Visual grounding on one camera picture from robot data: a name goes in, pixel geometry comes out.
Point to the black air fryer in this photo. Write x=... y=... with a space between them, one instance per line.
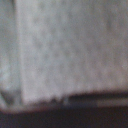
x=66 y=116

